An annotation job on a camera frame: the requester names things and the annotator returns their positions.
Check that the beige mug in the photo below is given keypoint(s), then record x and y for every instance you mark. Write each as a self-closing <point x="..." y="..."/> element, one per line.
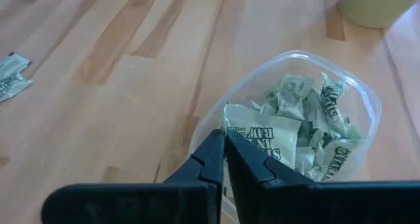
<point x="370" y="7"/>

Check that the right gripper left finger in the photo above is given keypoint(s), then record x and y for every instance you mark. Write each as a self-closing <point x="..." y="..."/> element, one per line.
<point x="147" y="204"/>

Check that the clear plastic bin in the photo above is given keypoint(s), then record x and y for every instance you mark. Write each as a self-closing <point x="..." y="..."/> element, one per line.
<point x="297" y="54"/>

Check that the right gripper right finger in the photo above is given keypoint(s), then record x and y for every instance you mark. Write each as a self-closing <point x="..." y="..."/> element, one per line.
<point x="311" y="204"/>

